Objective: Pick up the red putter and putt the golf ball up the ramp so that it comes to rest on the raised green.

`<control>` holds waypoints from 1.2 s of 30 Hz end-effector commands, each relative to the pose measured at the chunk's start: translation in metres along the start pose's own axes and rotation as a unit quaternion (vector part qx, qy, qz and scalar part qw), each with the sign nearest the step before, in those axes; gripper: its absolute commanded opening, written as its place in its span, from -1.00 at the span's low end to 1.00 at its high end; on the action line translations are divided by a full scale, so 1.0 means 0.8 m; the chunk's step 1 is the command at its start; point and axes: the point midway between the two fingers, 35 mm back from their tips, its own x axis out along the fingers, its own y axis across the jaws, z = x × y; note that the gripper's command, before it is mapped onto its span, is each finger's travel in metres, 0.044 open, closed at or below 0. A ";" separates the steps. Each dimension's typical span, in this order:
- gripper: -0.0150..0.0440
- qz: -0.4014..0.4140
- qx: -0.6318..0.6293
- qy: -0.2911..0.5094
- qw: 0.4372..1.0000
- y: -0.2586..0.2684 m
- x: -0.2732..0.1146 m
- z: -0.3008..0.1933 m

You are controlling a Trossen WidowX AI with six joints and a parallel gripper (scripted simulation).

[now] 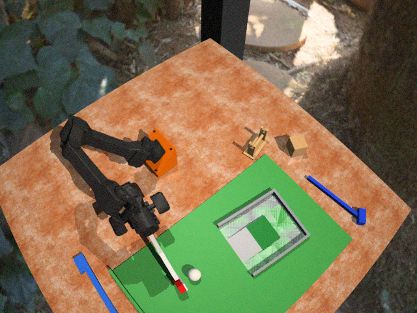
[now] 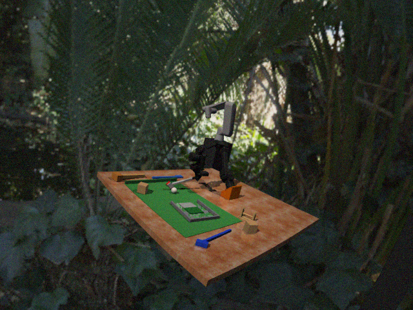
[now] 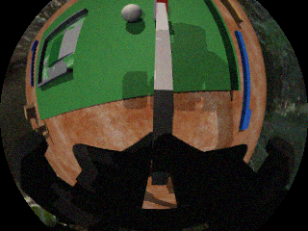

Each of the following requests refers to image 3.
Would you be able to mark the white golf ball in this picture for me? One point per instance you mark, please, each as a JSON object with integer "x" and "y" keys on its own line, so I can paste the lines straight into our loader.
{"x": 131, "y": 13}

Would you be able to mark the tan cube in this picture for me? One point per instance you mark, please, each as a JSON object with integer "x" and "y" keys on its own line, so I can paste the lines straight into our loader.
{"x": 30, "y": 111}

